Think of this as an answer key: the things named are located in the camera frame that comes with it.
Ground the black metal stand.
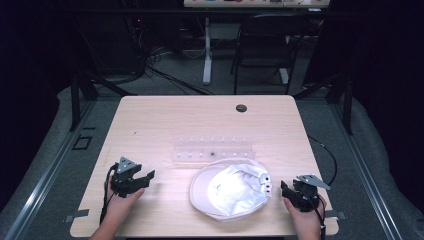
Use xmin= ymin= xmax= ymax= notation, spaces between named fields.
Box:
xmin=66 ymin=63 xmax=138 ymax=133
xmin=293 ymin=71 xmax=355 ymax=136

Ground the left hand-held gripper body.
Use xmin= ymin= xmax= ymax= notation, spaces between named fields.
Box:
xmin=110 ymin=156 xmax=145 ymax=198

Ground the grey table bracket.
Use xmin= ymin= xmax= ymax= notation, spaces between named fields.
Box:
xmin=324 ymin=209 xmax=348 ymax=222
xmin=63 ymin=208 xmax=91 ymax=224

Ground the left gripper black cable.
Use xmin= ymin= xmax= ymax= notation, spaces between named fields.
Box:
xmin=99 ymin=163 xmax=120 ymax=226

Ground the thin black cable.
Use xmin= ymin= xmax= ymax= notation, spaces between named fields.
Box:
xmin=307 ymin=134 xmax=338 ymax=187

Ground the white desk with legs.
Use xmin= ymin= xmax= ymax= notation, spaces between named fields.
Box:
xmin=183 ymin=0 xmax=332 ymax=86

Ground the person's left hand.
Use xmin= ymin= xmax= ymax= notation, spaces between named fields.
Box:
xmin=105 ymin=181 xmax=146 ymax=224

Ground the black chair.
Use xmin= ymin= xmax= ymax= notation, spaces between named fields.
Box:
xmin=229 ymin=12 xmax=310 ymax=96

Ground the white baseball cap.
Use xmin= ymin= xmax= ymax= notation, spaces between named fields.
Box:
xmin=188 ymin=157 xmax=273 ymax=223

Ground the aluminium floor rail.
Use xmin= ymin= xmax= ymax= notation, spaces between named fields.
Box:
xmin=329 ymin=102 xmax=405 ymax=240
xmin=2 ymin=99 xmax=98 ymax=240

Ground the bundle of floor cables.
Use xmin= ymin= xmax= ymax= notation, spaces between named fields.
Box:
xmin=126 ymin=16 xmax=218 ymax=97

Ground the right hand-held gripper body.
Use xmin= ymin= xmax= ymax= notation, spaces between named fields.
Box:
xmin=291 ymin=174 xmax=331 ymax=213

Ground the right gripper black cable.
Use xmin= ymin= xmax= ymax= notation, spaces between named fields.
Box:
xmin=299 ymin=188 xmax=328 ymax=240

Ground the clear acrylic rack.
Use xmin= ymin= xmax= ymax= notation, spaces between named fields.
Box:
xmin=171 ymin=134 xmax=257 ymax=165

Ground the person's right hand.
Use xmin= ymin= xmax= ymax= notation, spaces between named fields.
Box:
xmin=283 ymin=197 xmax=326 ymax=234

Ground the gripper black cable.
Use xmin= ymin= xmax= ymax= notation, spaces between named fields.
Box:
xmin=299 ymin=188 xmax=328 ymax=240
xmin=99 ymin=163 xmax=120 ymax=226

